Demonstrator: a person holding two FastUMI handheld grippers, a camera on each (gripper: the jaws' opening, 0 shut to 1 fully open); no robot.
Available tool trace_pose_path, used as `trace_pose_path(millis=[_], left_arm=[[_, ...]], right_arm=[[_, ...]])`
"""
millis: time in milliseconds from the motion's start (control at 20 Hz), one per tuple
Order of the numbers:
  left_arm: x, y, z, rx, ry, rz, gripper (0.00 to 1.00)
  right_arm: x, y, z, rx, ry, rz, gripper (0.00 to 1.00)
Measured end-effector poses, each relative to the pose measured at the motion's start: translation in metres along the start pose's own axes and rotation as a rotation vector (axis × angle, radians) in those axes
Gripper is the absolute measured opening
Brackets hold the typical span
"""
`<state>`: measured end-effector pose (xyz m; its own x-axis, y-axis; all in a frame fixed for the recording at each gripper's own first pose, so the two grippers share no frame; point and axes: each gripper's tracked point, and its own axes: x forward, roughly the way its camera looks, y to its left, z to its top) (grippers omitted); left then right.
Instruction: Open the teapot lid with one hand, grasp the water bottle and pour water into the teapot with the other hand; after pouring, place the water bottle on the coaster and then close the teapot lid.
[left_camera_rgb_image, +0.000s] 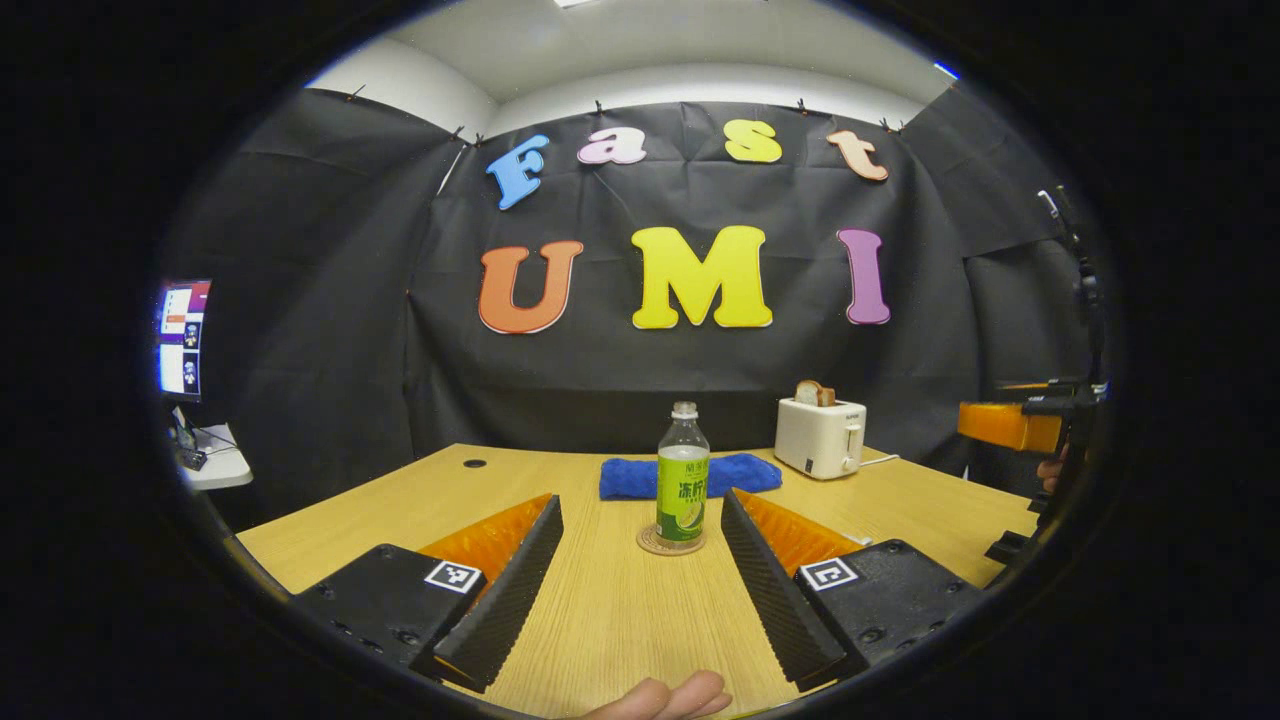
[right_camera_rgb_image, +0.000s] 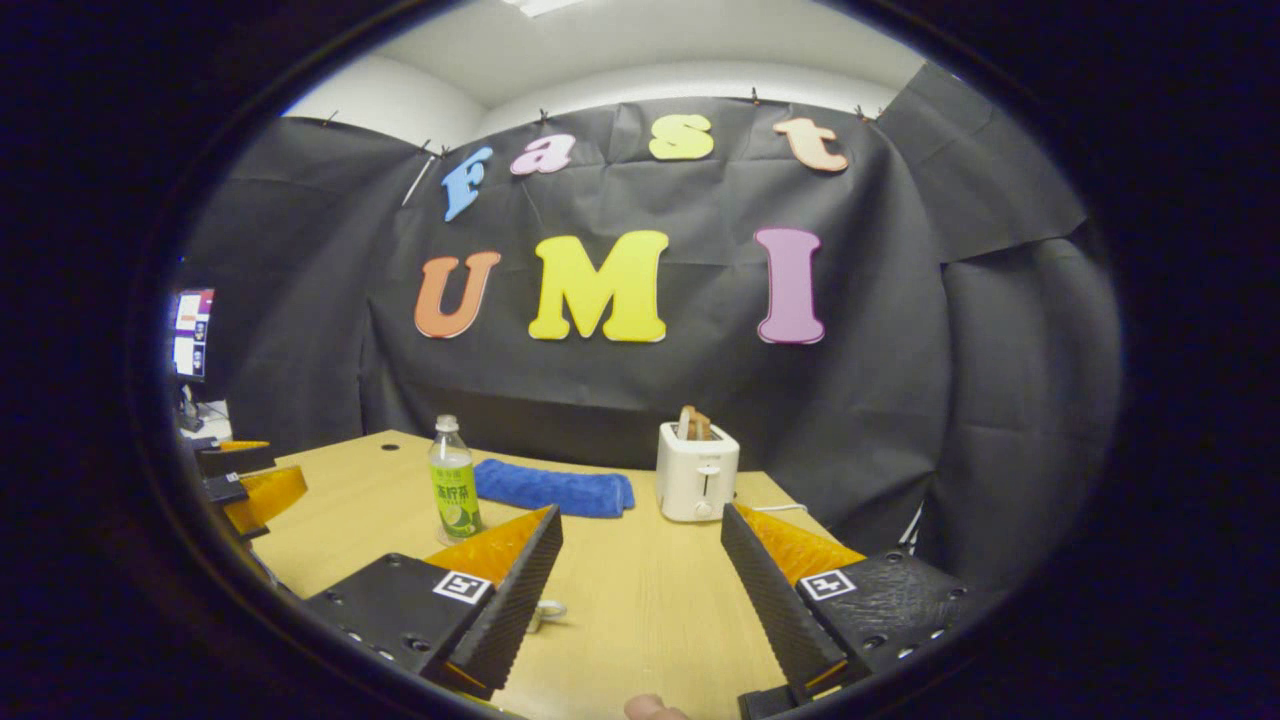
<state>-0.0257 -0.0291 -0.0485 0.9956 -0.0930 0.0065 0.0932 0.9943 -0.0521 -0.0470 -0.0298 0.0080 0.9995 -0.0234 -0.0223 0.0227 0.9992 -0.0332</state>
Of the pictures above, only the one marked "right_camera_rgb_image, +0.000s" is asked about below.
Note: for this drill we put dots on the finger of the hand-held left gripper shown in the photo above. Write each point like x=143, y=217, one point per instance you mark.
x=235, y=458
x=265, y=495

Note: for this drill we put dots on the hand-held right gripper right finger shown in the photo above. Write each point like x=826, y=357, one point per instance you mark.
x=775, y=600

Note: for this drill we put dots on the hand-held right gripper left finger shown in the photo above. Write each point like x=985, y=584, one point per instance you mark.
x=515, y=600

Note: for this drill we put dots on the white floral teacup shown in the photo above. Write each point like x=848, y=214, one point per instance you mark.
x=560, y=609

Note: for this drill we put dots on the green label water bottle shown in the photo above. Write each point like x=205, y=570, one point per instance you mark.
x=455, y=490

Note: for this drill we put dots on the white side desk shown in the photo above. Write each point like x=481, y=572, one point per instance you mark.
x=212, y=420

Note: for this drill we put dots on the blue folded towel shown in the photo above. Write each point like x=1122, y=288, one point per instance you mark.
x=550, y=490

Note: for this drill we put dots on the computer monitor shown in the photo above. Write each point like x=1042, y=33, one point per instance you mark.
x=192, y=335

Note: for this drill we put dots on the white toaster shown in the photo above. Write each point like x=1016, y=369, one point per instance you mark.
x=697, y=475

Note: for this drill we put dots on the toasted bread slice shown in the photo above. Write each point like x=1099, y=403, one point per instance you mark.
x=695, y=425

